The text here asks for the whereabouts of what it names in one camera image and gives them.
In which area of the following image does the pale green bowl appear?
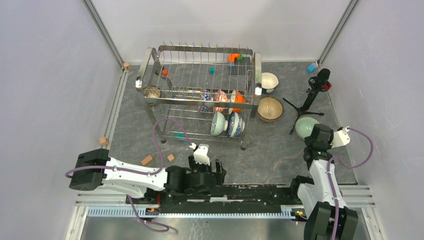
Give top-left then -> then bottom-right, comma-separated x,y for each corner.
294,116 -> 320,140

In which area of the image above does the green dotted white bowl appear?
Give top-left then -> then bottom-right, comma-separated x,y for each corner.
210,111 -> 228,136

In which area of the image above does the blue floral bowl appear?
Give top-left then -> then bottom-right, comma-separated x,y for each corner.
226,112 -> 245,138

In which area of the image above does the pink speckled bowl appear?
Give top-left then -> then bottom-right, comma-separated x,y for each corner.
257,96 -> 284,123

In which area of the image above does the teal and white bowl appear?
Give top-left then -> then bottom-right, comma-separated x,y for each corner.
261,72 -> 279,94

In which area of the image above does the black patterned bowl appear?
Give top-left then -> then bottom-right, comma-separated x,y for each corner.
142,85 -> 162,98

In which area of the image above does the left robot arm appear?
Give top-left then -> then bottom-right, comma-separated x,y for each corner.
65,144 -> 227,204

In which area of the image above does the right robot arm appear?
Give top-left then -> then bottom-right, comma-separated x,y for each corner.
288,123 -> 359,240

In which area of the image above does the metal dish rack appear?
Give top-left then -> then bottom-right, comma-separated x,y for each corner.
136,43 -> 262,150

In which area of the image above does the small tan block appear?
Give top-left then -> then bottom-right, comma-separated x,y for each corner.
167,154 -> 176,163

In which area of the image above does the teal block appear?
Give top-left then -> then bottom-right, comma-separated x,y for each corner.
173,133 -> 185,139

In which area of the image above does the tan wooden block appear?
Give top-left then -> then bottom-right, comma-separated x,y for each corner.
141,155 -> 154,166

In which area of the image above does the black microphone on tripod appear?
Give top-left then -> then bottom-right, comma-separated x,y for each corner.
283,68 -> 332,135

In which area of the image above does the blue zigzag patterned bowl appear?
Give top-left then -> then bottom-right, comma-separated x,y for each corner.
198,89 -> 212,112

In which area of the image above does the red patterned bowl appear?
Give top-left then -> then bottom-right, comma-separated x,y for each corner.
213,89 -> 229,113

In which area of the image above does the orange bowl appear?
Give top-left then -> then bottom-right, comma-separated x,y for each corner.
228,90 -> 246,114

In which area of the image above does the blue block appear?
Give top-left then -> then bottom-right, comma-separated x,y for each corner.
306,63 -> 318,73

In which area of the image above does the light wooden cube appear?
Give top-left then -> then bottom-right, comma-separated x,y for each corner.
98,136 -> 109,146

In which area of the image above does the orange toy piece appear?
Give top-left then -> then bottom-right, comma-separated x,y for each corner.
228,53 -> 243,67

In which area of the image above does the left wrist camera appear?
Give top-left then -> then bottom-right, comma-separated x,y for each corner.
189,142 -> 211,165

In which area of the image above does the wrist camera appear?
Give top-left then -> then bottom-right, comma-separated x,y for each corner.
330,127 -> 351,148
189,142 -> 211,165

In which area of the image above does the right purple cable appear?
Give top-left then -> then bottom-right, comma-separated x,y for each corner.
296,127 -> 375,240

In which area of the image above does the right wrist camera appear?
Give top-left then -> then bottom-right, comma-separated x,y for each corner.
330,127 -> 351,148

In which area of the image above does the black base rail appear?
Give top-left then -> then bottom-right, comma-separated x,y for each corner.
125,184 -> 309,215

